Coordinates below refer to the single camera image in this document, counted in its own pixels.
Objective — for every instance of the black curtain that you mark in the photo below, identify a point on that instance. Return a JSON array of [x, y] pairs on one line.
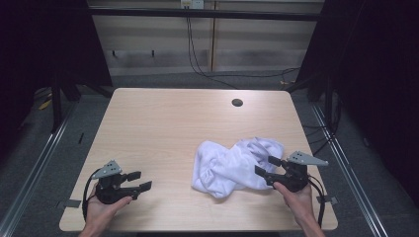
[[378, 65], [39, 49]]

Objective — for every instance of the black metal stand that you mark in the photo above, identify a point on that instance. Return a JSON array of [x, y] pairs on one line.
[[56, 105]]

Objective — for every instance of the grey tape strip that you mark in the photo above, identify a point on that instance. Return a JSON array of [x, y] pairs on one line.
[[327, 199], [69, 203]]

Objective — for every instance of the white towel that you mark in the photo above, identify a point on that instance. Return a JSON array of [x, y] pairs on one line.
[[227, 168]]

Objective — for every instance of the person's right hand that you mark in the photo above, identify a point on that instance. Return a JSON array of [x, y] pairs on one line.
[[298, 204]]

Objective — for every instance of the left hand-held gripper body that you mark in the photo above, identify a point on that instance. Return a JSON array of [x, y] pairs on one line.
[[110, 191]]

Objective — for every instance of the black horizontal bar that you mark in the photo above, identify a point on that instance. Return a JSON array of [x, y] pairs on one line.
[[197, 14]]

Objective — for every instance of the metal floor rail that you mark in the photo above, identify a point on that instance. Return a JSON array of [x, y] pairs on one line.
[[33, 171], [349, 171]]

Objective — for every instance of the yellow floor object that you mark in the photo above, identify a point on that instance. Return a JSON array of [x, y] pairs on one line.
[[45, 104]]

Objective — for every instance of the round table grommet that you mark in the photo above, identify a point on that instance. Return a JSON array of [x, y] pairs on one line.
[[237, 102]]

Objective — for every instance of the small black floor piece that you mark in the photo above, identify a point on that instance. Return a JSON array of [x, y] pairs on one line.
[[81, 138]]

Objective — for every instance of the white wall socket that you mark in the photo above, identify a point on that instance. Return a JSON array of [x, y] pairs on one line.
[[192, 4]]

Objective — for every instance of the person's left hand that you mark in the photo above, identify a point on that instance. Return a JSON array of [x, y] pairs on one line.
[[99, 214]]

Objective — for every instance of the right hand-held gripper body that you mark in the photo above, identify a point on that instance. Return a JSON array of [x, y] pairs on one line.
[[294, 179]]

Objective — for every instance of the wooden wall strip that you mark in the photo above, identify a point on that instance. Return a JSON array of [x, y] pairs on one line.
[[213, 39]]

